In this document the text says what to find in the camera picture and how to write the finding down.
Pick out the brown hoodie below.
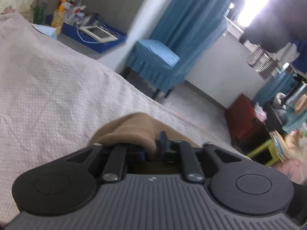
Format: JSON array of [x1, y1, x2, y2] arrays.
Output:
[[89, 113, 199, 174]]

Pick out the red storage box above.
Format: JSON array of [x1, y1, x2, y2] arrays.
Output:
[[224, 94, 270, 153]]

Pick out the green plastic stool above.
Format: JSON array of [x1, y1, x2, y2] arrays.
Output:
[[247, 139, 280, 167]]

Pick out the blue covered chair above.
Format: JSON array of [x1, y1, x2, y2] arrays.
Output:
[[120, 16, 229, 99]]

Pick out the striped hanging garment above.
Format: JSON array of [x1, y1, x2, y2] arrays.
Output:
[[246, 45, 280, 80]]

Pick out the blue curtain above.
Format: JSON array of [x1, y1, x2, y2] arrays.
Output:
[[149, 0, 243, 53]]

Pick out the bottles on nightstand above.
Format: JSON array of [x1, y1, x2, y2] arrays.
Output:
[[33, 0, 86, 34]]

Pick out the black hanging jacket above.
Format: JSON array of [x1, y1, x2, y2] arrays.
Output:
[[239, 0, 306, 53]]

